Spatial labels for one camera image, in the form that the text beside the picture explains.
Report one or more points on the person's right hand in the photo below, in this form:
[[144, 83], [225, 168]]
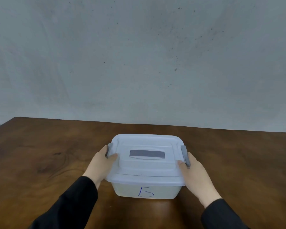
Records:
[[196, 177]]

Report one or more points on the person's left hand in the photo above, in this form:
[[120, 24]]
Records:
[[99, 165]]

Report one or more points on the person's left thumb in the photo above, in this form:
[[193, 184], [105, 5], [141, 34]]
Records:
[[112, 158]]

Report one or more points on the person's right thumb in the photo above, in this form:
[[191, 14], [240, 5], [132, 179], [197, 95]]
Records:
[[181, 165]]

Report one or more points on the translucent plastic storage box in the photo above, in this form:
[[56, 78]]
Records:
[[146, 191]]

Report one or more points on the person's right forearm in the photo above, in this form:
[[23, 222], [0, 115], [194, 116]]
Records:
[[222, 215]]

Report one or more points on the person's left forearm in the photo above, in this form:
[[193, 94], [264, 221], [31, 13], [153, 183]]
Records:
[[66, 205]]

